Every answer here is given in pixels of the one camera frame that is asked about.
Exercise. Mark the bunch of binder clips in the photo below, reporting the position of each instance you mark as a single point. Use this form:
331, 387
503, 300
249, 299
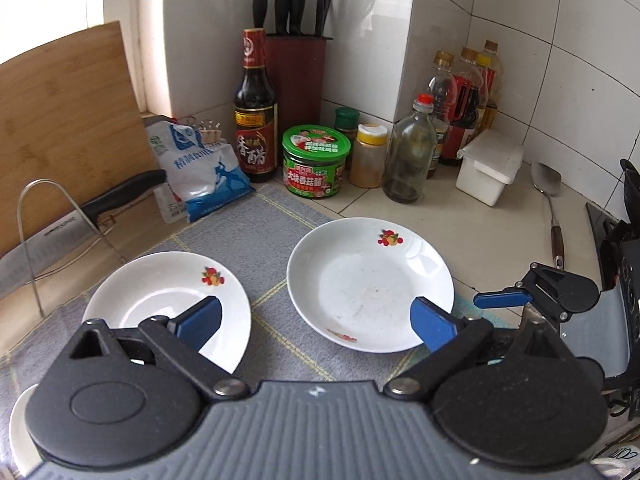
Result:
207, 130

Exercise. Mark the white plastic box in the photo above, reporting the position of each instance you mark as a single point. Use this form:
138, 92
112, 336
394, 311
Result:
487, 170

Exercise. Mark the bamboo cutting board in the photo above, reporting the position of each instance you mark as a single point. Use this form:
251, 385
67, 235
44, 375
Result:
65, 110

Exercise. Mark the blue white salt bag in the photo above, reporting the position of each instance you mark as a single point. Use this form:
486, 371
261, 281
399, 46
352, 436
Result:
205, 175

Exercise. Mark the white garment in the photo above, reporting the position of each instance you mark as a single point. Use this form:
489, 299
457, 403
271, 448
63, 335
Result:
620, 462

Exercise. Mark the dark vinegar bottle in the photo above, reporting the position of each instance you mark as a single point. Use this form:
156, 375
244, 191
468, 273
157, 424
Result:
256, 110

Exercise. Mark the green lidded sauce jar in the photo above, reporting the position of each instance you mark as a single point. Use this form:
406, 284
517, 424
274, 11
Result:
315, 165

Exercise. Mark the grey checked table mat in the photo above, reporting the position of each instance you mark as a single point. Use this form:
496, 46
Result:
270, 240

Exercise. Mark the dark red knife block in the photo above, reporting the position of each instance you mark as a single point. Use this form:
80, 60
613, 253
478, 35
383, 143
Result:
300, 85

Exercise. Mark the black wok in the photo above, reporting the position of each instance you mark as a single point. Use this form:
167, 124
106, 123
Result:
631, 180

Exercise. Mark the black stove top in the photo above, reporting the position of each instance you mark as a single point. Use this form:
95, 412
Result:
600, 232

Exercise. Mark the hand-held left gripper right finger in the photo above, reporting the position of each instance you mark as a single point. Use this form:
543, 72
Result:
432, 322

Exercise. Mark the yellow cap oil bottle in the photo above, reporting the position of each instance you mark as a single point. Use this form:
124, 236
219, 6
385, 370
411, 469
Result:
489, 75

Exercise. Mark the white fruit print plate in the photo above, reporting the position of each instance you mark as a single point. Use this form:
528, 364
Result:
360, 280
150, 285

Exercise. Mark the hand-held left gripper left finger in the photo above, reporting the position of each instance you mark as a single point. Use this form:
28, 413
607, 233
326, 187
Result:
200, 317

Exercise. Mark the green lid spice jar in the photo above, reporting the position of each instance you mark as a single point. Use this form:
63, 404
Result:
346, 120

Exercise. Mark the red cap glass bottle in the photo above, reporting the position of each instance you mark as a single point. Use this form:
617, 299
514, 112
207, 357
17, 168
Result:
407, 155

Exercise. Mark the yellow lid spice jar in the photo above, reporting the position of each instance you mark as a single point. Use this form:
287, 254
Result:
367, 160

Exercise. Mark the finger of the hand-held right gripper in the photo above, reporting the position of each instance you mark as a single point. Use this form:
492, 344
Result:
500, 299

